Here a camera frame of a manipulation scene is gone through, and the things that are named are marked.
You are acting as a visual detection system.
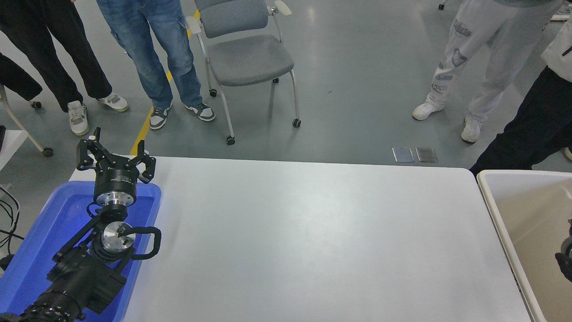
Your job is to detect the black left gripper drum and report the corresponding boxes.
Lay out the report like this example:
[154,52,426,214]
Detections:
[94,157,138,196]

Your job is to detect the small white side table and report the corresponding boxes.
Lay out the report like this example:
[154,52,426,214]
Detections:
[0,130,29,170]

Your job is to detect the blue plastic tray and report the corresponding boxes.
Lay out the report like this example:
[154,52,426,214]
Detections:
[0,180,162,322]

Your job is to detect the grey padded chair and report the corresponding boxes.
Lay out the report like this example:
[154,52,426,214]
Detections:
[185,0,302,146]

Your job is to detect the large pale bin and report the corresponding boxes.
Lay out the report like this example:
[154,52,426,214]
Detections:
[476,169,572,322]

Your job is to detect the white chair frame with castors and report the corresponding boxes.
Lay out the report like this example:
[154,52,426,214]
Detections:
[0,85,54,157]

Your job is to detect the black cables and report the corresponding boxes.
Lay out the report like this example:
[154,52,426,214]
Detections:
[0,186,21,271]

